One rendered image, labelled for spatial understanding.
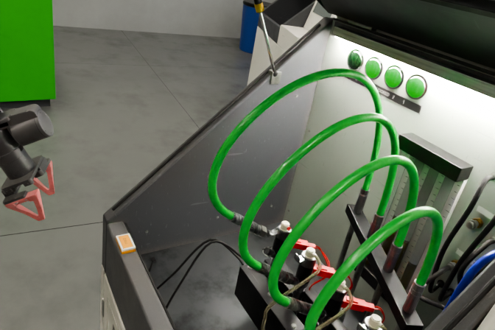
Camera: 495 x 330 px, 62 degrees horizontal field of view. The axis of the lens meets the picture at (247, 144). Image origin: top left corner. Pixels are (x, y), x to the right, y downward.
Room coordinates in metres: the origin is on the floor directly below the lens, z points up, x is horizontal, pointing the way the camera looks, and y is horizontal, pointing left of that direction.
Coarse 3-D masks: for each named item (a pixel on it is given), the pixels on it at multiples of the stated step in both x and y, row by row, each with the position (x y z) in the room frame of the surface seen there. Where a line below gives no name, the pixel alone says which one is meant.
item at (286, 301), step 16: (384, 160) 0.53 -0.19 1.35; (400, 160) 0.54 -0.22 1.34; (352, 176) 0.50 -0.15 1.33; (416, 176) 0.57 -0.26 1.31; (336, 192) 0.48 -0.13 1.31; (416, 192) 0.58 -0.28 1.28; (320, 208) 0.47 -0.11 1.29; (304, 224) 0.46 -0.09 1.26; (288, 240) 0.45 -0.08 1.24; (400, 240) 0.59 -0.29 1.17; (272, 272) 0.44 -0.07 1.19; (272, 288) 0.44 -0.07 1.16; (288, 304) 0.46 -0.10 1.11; (304, 304) 0.49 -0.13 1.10
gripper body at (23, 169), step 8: (16, 152) 0.71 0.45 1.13; (24, 152) 0.73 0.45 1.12; (0, 160) 0.69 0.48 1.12; (8, 160) 0.70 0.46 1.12; (16, 160) 0.70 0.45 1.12; (24, 160) 0.72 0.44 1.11; (32, 160) 0.77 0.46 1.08; (40, 160) 0.76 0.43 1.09; (8, 168) 0.70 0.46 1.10; (16, 168) 0.70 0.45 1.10; (24, 168) 0.71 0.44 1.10; (32, 168) 0.73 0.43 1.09; (8, 176) 0.70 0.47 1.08; (16, 176) 0.70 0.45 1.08; (24, 176) 0.70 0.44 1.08; (32, 176) 0.70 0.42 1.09; (8, 184) 0.68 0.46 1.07; (16, 184) 0.68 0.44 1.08; (24, 184) 0.68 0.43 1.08; (8, 192) 0.68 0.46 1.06
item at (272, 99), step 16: (304, 80) 0.64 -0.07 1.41; (368, 80) 0.72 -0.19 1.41; (272, 96) 0.61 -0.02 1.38; (256, 112) 0.59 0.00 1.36; (240, 128) 0.58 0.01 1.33; (224, 144) 0.57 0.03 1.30; (208, 176) 0.56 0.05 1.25; (368, 176) 0.77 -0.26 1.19; (208, 192) 0.56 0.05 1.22; (368, 192) 0.77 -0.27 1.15; (224, 208) 0.57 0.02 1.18
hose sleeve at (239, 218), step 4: (236, 216) 0.59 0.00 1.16; (240, 216) 0.60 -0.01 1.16; (228, 220) 0.59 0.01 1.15; (232, 220) 0.58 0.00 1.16; (236, 220) 0.59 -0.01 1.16; (240, 220) 0.59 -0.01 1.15; (236, 224) 0.59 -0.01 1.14; (240, 224) 0.59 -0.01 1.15; (252, 224) 0.61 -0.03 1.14; (256, 224) 0.62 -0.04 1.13; (252, 228) 0.61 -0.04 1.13; (256, 228) 0.61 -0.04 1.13; (260, 228) 0.62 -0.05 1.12; (252, 232) 0.61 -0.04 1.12; (256, 232) 0.62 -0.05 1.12
